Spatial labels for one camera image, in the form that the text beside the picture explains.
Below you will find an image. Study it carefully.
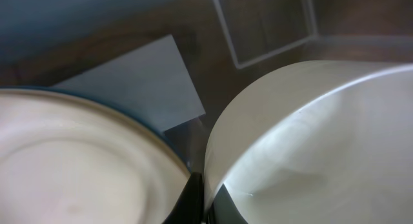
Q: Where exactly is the clear plastic storage bin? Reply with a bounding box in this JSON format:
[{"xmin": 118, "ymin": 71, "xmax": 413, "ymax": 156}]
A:
[{"xmin": 1, "ymin": 0, "xmax": 412, "ymax": 171}]

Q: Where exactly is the white label in bin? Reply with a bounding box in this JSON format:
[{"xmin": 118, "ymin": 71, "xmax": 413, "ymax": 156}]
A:
[{"xmin": 55, "ymin": 36, "xmax": 205, "ymax": 131}]

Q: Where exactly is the cream large bowl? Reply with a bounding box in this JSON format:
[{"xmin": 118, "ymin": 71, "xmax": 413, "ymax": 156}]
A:
[{"xmin": 1, "ymin": 88, "xmax": 190, "ymax": 223}]

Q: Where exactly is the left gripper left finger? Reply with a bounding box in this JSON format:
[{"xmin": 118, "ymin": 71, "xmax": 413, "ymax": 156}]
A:
[{"xmin": 163, "ymin": 172, "xmax": 204, "ymax": 224}]

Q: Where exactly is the blue large bowl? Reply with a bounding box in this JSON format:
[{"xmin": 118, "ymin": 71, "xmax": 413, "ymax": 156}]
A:
[{"xmin": 0, "ymin": 0, "xmax": 194, "ymax": 173}]

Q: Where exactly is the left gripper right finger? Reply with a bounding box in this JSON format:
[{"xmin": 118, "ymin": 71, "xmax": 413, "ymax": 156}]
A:
[{"xmin": 206, "ymin": 185, "xmax": 247, "ymax": 224}]

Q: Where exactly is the white small bowl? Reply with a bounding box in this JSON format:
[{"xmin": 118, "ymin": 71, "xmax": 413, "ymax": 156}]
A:
[{"xmin": 204, "ymin": 60, "xmax": 412, "ymax": 223}]

